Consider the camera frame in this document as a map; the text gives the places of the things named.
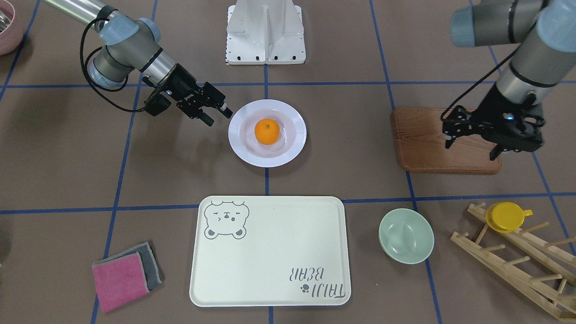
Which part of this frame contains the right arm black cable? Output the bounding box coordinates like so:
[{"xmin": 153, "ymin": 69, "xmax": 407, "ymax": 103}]
[{"xmin": 80, "ymin": 17, "xmax": 147, "ymax": 113}]

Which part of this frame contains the brown wooden tray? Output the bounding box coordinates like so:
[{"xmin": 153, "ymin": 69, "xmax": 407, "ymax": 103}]
[{"xmin": 391, "ymin": 107, "xmax": 502, "ymax": 175}]

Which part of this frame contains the orange fruit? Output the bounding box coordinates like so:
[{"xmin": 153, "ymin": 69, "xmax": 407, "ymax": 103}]
[{"xmin": 254, "ymin": 118, "xmax": 280, "ymax": 145}]

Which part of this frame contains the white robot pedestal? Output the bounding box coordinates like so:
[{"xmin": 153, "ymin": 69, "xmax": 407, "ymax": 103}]
[{"xmin": 225, "ymin": 0, "xmax": 306, "ymax": 65}]

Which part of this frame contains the white plate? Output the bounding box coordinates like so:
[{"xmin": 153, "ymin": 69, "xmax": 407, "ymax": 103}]
[{"xmin": 228, "ymin": 100, "xmax": 308, "ymax": 168}]

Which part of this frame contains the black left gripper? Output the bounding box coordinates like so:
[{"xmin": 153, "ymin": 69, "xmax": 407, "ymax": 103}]
[{"xmin": 441, "ymin": 85, "xmax": 545, "ymax": 161}]

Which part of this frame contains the wooden drying rack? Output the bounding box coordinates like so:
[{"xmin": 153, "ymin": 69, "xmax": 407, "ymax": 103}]
[{"xmin": 450, "ymin": 203, "xmax": 576, "ymax": 324}]

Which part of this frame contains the metal spoon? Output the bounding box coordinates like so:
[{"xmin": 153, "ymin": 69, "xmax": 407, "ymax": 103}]
[{"xmin": 0, "ymin": 10, "xmax": 12, "ymax": 33}]

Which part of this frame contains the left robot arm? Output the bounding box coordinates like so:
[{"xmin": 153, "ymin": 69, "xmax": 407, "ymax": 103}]
[{"xmin": 440, "ymin": 0, "xmax": 576, "ymax": 160}]

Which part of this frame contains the cream bear tray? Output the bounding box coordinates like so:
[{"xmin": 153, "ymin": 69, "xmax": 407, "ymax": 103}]
[{"xmin": 189, "ymin": 196, "xmax": 352, "ymax": 307}]

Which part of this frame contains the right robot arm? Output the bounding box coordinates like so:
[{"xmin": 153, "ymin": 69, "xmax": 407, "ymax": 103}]
[{"xmin": 49, "ymin": 0, "xmax": 233, "ymax": 126}]

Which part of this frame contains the yellow mug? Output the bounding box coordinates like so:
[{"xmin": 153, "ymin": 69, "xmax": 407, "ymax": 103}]
[{"xmin": 484, "ymin": 202, "xmax": 533, "ymax": 233}]

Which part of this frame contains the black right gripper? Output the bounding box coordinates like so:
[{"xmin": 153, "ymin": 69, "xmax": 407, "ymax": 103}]
[{"xmin": 144, "ymin": 64, "xmax": 233, "ymax": 127}]

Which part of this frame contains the green bowl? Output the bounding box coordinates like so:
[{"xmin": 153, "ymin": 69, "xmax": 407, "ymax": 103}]
[{"xmin": 378, "ymin": 208, "xmax": 435, "ymax": 265}]

